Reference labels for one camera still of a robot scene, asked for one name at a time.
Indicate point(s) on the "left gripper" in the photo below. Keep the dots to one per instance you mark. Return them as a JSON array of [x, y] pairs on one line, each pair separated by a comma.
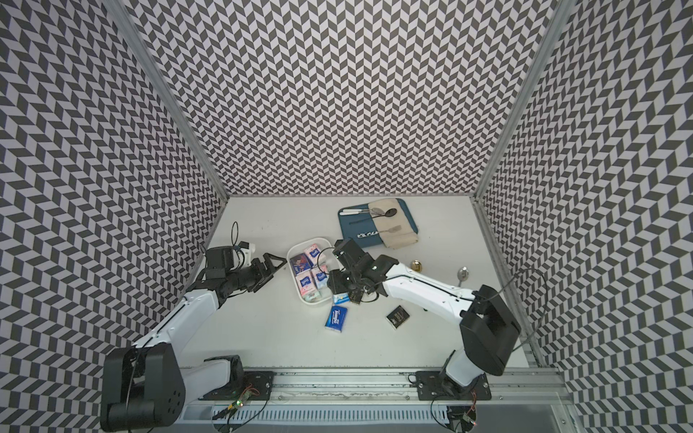
[[263, 275]]

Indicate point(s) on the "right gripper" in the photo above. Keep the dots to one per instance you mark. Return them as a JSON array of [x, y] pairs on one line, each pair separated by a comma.
[[335, 277]]

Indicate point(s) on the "light blue tissue pack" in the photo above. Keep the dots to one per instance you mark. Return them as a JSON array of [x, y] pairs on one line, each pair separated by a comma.
[[340, 298]]

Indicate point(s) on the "pale blue pink pack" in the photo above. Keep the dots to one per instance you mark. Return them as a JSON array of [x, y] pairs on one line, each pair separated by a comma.
[[320, 277]]

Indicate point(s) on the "purple tissue pack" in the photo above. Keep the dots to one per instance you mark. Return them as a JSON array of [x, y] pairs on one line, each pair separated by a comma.
[[300, 263]]

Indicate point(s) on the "pink white tissue pack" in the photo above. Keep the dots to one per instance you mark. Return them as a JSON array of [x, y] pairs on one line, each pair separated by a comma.
[[312, 252]]

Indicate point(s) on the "white storage box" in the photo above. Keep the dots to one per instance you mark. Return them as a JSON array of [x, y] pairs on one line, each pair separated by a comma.
[[326, 261]]

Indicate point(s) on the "blue Tempo pack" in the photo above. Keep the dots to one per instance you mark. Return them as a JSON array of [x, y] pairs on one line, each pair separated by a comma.
[[336, 318]]

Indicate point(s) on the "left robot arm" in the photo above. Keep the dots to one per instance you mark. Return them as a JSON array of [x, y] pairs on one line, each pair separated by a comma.
[[144, 387]]

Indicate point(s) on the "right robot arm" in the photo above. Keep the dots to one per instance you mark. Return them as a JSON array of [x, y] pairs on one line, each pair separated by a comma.
[[489, 331]]

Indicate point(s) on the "teal tray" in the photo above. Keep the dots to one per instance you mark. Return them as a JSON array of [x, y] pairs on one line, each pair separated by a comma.
[[351, 231]]

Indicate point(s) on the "black tissue pack lower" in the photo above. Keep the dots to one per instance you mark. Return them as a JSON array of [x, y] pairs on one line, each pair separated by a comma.
[[397, 317]]

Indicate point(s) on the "beige cloth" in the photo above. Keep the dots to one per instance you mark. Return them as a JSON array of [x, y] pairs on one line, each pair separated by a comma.
[[392, 224]]

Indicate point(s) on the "dark metal spoon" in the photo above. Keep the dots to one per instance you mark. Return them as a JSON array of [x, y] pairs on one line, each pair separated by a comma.
[[380, 214]]

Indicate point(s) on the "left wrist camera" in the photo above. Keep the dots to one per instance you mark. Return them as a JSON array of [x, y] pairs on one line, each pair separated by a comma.
[[222, 260]]

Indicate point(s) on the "patterned handle fork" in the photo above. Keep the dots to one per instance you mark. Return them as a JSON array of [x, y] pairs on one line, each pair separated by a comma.
[[391, 230]]

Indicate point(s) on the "pink handled silver spoon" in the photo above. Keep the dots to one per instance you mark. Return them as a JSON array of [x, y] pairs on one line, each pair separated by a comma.
[[463, 275]]

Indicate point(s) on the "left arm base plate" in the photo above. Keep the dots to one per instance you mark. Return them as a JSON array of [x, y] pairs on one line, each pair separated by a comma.
[[259, 382]]

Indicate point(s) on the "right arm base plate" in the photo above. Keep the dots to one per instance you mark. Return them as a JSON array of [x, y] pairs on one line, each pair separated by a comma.
[[434, 385]]

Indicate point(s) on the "aluminium front rail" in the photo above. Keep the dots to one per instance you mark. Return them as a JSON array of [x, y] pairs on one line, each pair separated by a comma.
[[519, 385]]

